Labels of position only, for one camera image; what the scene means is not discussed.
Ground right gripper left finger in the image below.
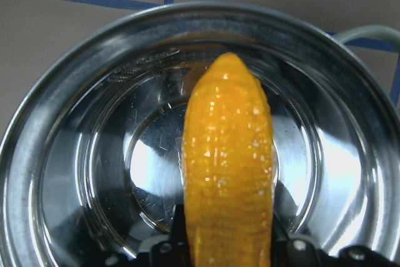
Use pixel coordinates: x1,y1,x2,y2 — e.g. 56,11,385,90
170,204,191,266

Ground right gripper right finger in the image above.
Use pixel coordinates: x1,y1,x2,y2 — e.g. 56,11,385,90
271,212,295,267

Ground yellow corn cob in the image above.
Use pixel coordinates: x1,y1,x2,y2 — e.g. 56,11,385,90
182,53,274,266

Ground pale green electric pot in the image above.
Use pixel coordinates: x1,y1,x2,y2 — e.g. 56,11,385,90
1,3,399,266

